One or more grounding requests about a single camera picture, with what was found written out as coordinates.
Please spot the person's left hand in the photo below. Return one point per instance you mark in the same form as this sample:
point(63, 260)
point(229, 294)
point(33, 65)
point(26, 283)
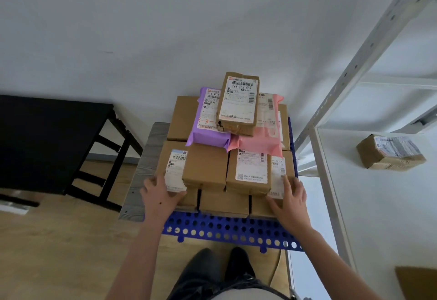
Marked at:
point(157, 204)

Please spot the person's right hand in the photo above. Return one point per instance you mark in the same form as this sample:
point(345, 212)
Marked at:
point(290, 212)

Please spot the person's right thumb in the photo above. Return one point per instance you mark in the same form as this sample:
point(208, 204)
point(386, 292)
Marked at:
point(274, 201)

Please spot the person's left thumb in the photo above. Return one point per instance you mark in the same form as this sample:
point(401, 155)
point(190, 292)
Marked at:
point(177, 196)

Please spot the tall labelled cardboard box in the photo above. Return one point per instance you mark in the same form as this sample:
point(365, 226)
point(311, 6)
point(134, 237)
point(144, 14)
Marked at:
point(176, 166)

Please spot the person's left forearm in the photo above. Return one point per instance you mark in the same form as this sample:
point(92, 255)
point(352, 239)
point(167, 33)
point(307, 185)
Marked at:
point(136, 262)

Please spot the person's right forearm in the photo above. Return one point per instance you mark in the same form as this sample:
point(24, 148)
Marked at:
point(331, 265)

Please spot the stack of brown cardboard boxes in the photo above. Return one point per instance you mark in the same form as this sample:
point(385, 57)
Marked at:
point(205, 165)

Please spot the grey wooden board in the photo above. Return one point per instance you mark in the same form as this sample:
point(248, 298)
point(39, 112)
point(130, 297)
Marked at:
point(146, 163)

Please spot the blue perforated plastic tray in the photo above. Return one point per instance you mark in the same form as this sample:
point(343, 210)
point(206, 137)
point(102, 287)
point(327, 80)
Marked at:
point(225, 228)

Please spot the pink plastic mailer parcel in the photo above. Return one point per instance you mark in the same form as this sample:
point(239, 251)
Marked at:
point(264, 139)

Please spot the purple plastic mailer parcel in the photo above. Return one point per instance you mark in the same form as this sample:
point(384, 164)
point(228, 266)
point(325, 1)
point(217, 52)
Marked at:
point(208, 136)

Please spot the person's black trousers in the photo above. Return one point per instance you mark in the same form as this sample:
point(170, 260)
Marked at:
point(205, 276)

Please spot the person's white shirt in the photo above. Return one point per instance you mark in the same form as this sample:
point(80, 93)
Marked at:
point(245, 294)

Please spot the white metal shelf rack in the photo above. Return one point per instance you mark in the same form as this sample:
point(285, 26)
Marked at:
point(375, 190)

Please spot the brown taped paper parcel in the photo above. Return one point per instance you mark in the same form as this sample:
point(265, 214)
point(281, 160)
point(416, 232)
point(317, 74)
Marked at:
point(239, 105)

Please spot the small brown labelled parcel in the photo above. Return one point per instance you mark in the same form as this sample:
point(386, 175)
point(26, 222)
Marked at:
point(382, 156)

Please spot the black table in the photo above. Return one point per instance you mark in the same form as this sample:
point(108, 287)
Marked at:
point(44, 142)

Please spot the flat brown cardboard piece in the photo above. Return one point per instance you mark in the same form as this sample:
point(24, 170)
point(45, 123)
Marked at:
point(418, 284)

